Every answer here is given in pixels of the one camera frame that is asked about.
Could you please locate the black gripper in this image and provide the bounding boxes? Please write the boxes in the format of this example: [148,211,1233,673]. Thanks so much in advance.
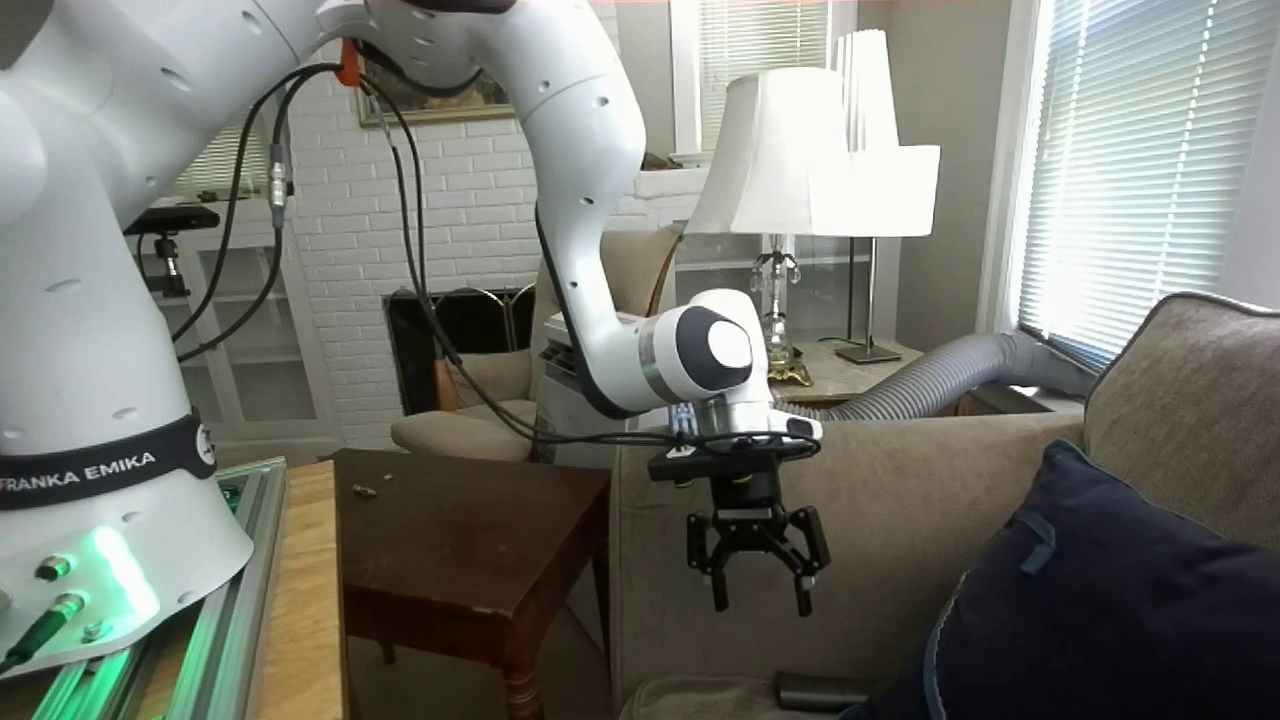
[684,467,836,622]

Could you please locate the beige fabric sofa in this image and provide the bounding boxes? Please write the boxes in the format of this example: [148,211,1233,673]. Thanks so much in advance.
[607,289,1280,720]

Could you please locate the wooden lamp end table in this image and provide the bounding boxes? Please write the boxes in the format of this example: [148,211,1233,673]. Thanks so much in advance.
[763,336,1058,416]

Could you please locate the dark wooden side table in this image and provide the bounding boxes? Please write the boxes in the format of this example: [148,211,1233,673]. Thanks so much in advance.
[334,445,615,720]

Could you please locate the beige armchair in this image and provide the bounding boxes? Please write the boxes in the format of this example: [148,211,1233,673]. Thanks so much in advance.
[388,226,692,467]

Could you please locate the navy blue pillow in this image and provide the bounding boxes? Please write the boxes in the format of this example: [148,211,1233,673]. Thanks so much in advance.
[863,438,1280,720]

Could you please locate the black fireplace screen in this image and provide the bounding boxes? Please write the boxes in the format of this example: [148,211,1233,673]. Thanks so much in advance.
[382,283,542,416]

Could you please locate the crystal stem lamp white shade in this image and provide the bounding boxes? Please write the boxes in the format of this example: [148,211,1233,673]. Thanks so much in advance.
[689,63,855,391]

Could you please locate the thin pole lamp white shade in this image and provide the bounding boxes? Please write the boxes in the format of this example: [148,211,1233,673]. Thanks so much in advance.
[833,24,946,369]

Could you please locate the light wood robot table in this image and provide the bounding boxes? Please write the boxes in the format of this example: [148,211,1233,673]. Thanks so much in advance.
[245,456,354,720]

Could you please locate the white glass door cabinet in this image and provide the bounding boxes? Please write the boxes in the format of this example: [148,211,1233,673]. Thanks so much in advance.
[133,196,346,466]

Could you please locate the white window blind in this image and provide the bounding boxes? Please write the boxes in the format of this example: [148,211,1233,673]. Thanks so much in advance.
[1017,0,1280,373]

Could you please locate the grey exhaust hose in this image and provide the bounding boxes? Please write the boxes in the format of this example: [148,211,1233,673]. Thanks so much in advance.
[833,328,1101,424]

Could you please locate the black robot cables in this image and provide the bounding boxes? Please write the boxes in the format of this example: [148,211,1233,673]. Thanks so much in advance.
[171,55,697,452]

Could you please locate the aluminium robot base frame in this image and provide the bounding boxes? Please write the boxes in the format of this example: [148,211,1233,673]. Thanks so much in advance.
[0,452,293,720]

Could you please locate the framed wall picture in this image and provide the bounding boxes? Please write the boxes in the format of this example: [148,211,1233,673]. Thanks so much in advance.
[354,63,522,131]

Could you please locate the black camera on mount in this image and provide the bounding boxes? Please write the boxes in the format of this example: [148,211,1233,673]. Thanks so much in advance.
[125,202,224,304]

